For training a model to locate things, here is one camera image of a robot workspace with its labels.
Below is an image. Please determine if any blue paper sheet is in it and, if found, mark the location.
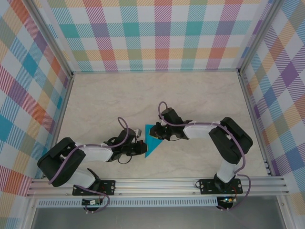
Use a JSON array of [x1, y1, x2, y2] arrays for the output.
[[143, 124, 165, 159]]

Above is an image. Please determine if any grey metal sheet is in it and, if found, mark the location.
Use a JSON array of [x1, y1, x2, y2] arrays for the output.
[[30, 206, 286, 229]]

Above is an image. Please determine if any thin black left gripper cable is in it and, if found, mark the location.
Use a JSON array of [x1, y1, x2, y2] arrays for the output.
[[118, 155, 132, 165]]

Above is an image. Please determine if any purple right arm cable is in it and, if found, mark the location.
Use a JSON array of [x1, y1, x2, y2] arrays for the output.
[[158, 102, 252, 212]]

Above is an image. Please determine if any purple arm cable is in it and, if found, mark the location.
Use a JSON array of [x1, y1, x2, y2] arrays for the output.
[[49, 116, 131, 214], [158, 102, 252, 212]]

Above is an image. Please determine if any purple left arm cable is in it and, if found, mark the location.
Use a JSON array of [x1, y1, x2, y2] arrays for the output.
[[49, 116, 131, 214]]

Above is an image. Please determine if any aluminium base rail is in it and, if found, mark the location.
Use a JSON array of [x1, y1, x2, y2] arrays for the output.
[[26, 176, 290, 198]]

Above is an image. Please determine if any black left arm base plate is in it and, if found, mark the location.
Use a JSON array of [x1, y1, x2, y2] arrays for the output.
[[72, 180, 117, 197]]

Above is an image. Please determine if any slotted grey cable duct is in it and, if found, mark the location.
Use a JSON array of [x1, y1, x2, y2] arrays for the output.
[[37, 197, 219, 208]]

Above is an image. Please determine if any aluminium table edge rail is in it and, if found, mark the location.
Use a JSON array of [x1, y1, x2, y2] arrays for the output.
[[238, 71, 274, 177], [71, 68, 241, 75], [41, 73, 75, 179]]

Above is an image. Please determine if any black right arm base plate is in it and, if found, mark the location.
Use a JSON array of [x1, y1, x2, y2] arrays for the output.
[[199, 178, 244, 195]]

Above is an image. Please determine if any aluminium frame post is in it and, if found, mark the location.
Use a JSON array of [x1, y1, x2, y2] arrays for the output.
[[27, 0, 74, 78], [237, 0, 285, 74]]

